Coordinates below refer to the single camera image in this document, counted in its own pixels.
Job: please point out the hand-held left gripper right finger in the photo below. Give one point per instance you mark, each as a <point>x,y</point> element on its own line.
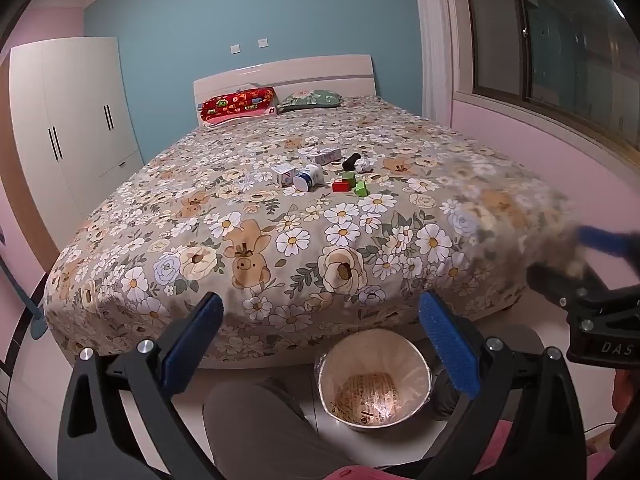
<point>447,345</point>

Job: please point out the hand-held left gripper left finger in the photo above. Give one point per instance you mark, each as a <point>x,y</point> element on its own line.
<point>197,340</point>

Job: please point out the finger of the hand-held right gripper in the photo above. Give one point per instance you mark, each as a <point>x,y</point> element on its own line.
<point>610,241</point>
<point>560,282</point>

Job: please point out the white bin with plastic liner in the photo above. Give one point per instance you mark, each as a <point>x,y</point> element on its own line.
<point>372,395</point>

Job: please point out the light green block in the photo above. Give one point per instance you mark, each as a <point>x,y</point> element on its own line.
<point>361,189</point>

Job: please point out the small white printed box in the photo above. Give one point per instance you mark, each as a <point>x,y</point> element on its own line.
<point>283,176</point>

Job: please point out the floral bedspread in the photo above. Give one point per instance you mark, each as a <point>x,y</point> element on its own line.
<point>260,230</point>

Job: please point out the pink garment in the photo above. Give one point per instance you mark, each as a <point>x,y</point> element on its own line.
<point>360,472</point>

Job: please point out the red block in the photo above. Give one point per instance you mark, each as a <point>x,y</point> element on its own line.
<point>342,186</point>

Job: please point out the crumpled white paper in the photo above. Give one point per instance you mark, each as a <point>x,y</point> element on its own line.
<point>364,164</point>

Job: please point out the window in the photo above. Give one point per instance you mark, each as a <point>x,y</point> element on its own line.
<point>560,45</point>

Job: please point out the flat white box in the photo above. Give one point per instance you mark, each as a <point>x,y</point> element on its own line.
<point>307,153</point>

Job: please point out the white box with blue print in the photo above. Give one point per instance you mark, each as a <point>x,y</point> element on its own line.
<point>327,156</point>

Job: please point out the red printed pillow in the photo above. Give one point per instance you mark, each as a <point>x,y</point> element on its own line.
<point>237,102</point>

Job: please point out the white wardrobe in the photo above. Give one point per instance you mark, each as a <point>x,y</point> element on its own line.
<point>65,135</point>

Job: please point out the green floral pillow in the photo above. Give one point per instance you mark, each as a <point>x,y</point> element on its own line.
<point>310,99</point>

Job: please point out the white bed headboard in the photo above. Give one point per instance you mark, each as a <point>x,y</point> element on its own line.
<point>300,72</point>

